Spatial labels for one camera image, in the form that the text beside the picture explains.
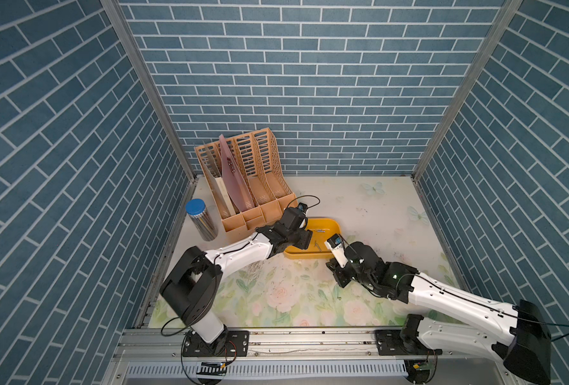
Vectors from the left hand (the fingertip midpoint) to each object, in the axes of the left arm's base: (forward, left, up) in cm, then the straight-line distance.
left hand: (309, 234), depth 88 cm
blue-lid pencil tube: (+4, +40, +10) cm, 41 cm away
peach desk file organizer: (+39, +29, -8) cm, 49 cm away
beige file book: (+9, +31, +12) cm, 35 cm away
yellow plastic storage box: (+8, -6, -9) cm, 14 cm away
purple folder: (+26, +32, +3) cm, 41 cm away
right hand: (-13, -6, +3) cm, 15 cm away
